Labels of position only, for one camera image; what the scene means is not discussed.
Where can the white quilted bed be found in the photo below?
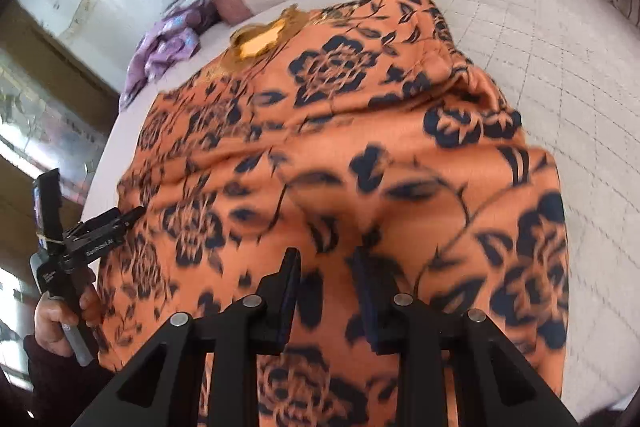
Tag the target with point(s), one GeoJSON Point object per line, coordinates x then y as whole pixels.
{"type": "Point", "coordinates": [550, 57]}

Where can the purple floral cloth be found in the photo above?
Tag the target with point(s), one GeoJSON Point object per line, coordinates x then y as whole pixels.
{"type": "Point", "coordinates": [165, 47]}

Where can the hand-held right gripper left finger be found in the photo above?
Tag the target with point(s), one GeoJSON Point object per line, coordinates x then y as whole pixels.
{"type": "Point", "coordinates": [290, 302]}

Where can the person's left forearm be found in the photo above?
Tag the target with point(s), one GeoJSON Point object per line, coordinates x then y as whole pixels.
{"type": "Point", "coordinates": [60, 387]}

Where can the brown wardrobe with glass doors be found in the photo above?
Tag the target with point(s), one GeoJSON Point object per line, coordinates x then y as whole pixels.
{"type": "Point", "coordinates": [30, 37]}

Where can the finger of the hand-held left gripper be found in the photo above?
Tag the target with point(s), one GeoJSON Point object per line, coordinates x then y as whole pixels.
{"type": "Point", "coordinates": [127, 216]}

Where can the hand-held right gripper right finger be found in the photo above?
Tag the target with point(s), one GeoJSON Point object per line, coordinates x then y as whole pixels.
{"type": "Point", "coordinates": [364, 302]}

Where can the orange floral garment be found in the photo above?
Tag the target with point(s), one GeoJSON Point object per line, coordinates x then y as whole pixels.
{"type": "Point", "coordinates": [350, 147]}

